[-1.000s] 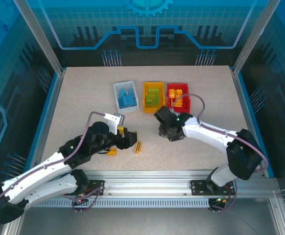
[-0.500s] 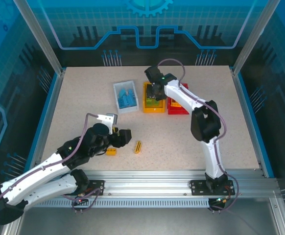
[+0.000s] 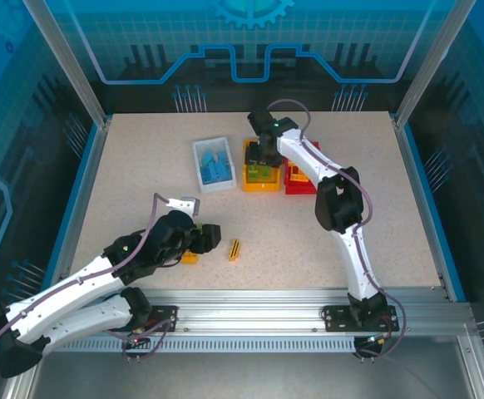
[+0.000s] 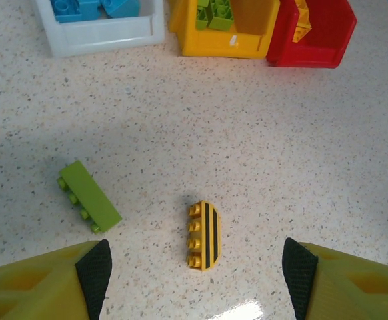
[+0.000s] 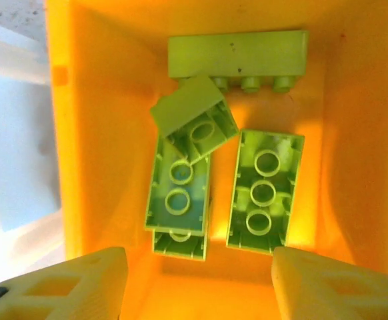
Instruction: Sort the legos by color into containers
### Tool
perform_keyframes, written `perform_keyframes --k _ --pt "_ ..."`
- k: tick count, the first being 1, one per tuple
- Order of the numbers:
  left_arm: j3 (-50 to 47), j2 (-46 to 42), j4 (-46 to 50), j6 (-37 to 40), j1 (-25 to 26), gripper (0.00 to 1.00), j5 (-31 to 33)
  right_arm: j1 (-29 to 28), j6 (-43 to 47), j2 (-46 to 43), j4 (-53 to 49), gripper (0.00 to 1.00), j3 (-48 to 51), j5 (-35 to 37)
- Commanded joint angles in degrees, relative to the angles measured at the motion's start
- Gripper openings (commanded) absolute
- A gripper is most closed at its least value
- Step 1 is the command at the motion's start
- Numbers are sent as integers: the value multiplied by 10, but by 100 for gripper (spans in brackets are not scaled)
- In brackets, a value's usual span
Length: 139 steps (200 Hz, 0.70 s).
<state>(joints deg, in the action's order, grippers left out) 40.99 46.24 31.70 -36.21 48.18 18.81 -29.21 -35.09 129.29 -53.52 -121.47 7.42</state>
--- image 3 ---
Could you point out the yellow plastic bin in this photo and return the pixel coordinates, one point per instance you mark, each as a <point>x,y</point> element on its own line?
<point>263,186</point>

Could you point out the aluminium front rail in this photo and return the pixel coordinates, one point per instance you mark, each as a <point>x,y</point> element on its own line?
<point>246,307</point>

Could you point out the left connector with LEDs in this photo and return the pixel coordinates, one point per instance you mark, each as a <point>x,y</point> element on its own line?
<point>136,341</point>

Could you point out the aluminium frame post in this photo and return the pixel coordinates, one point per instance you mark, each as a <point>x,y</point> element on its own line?
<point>429,62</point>
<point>68,62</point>

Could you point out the aluminium side rail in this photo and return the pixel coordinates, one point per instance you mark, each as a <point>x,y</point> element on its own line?
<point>412,166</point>
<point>90,166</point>

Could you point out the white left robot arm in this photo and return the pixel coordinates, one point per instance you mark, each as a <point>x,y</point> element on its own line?
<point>67,291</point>

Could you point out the red plastic bin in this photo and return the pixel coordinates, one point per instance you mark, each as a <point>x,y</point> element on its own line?
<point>298,189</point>

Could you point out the long blue lego brick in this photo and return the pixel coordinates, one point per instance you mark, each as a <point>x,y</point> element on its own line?
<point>209,173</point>

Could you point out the white plastic bin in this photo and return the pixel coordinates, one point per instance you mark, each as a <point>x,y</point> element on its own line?
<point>198,183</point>

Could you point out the yellow lego frame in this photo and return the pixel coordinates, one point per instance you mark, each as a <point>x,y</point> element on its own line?
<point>234,249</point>

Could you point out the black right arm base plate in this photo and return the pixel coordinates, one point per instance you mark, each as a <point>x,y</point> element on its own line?
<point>335,318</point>

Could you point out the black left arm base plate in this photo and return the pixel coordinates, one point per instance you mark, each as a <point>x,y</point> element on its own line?
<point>163,318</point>

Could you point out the connector with leds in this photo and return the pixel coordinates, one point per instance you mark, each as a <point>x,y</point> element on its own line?
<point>136,341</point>
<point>375,341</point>

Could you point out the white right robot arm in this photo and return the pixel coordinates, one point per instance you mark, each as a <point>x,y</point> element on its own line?
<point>360,266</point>

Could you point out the right connector with LEDs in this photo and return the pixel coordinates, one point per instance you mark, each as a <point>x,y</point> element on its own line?
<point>375,341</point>

